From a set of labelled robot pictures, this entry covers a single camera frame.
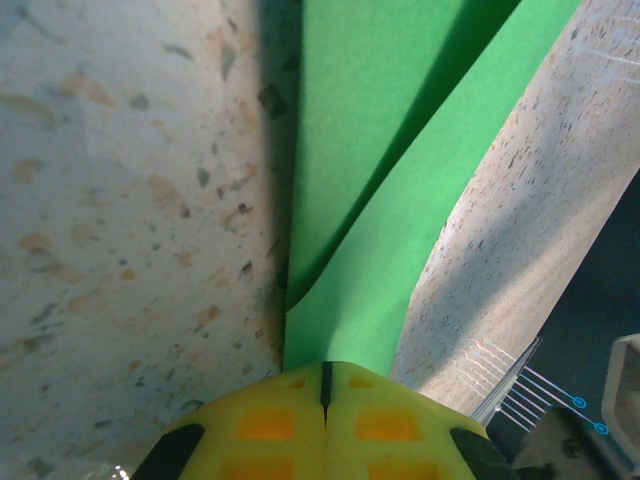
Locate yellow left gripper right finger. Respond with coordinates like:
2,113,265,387
324,360,514,480

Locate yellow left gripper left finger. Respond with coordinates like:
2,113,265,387
132,360,329,480

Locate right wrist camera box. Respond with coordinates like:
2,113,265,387
602,334,640,454

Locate thin aluminium edge strip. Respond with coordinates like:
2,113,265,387
472,337,544,426

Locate blue printed panel with gear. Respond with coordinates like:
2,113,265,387
479,169,640,480

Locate green paper sheet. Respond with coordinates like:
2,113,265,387
282,0,584,376

